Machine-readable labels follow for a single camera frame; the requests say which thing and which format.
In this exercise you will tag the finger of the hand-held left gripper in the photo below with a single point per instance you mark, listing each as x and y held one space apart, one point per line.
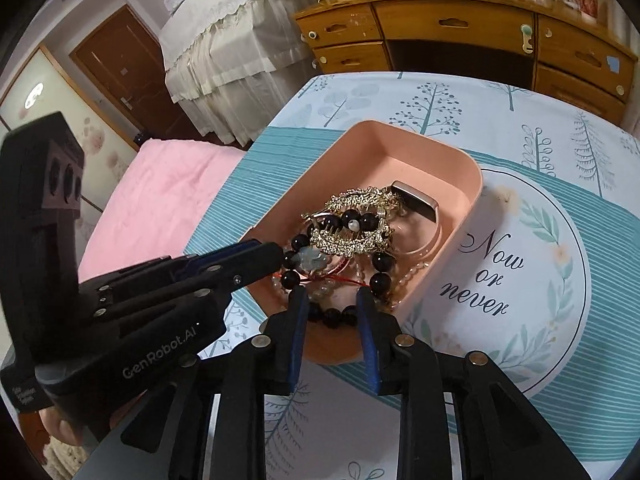
240 270
190 265

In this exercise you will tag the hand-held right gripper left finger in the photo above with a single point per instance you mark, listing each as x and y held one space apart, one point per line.
297 340

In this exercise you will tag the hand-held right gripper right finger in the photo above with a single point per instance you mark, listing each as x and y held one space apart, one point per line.
369 340

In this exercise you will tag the gold leaf hair clip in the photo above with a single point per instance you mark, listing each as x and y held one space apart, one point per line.
350 200

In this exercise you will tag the pink band smartwatch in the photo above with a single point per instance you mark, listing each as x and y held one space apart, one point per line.
415 200

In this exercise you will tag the pink plastic storage box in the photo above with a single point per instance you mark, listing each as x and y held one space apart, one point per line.
400 160

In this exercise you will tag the person's left hand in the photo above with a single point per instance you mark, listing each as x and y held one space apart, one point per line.
61 426

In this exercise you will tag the pink blanket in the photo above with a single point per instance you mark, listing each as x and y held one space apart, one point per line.
150 200

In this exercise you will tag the floral sliding door panel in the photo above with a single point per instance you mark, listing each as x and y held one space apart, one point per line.
50 95

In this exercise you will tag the brown wooden door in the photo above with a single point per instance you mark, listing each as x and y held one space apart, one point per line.
130 70

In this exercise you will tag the white lace furniture cover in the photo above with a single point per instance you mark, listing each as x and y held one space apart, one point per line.
225 35

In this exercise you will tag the wooden desk with drawers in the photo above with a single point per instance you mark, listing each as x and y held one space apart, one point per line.
450 25

